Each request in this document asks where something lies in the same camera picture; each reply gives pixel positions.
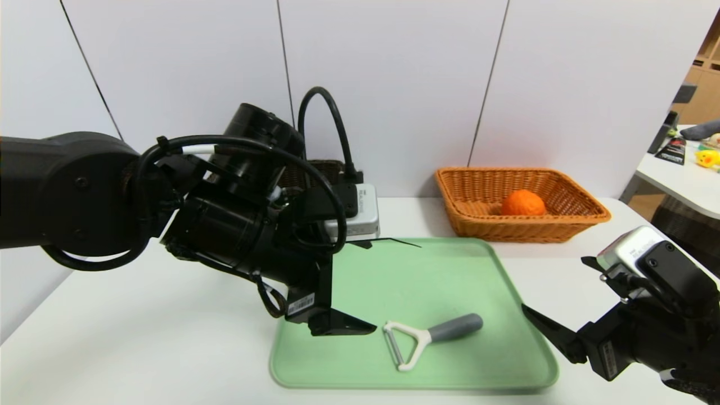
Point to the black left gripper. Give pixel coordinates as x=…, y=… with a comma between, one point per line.
x=305, y=304

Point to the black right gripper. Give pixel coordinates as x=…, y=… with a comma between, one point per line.
x=605, y=350

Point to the orange fruit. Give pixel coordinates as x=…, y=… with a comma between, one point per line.
x=523, y=203

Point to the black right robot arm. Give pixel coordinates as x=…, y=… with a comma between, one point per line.
x=680, y=326

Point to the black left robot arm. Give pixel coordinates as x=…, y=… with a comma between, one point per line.
x=140, y=197

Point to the orange wicker basket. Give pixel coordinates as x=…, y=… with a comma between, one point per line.
x=517, y=229

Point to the dark brown wicker basket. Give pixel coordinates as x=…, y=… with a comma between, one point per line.
x=315, y=173

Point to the light green plastic tray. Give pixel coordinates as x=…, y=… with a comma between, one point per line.
x=450, y=281

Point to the dark woven chair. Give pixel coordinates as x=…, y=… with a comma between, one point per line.
x=680, y=216

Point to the white side table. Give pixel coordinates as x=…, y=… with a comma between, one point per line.
x=683, y=183

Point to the black printed card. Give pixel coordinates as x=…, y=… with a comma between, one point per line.
x=670, y=152

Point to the black upright box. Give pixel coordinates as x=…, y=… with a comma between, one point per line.
x=662, y=130

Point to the yellow toy duck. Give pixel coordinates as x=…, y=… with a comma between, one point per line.
x=707, y=158

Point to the wooden shelf unit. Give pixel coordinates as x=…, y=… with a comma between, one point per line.
x=703, y=79

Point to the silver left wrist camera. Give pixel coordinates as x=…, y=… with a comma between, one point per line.
x=360, y=216

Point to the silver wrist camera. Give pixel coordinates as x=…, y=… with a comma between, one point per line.
x=360, y=216
x=624, y=247

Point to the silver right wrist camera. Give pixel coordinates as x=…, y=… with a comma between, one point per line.
x=624, y=247

